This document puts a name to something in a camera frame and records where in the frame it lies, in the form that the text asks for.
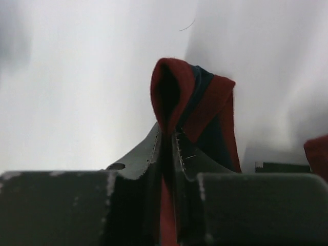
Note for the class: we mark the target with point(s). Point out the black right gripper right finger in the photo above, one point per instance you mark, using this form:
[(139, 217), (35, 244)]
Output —
[(215, 206)]

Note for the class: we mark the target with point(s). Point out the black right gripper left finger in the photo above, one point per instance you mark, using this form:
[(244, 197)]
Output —
[(116, 206)]

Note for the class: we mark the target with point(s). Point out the navy tank top red trim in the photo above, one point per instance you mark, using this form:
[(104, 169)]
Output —
[(199, 104)]

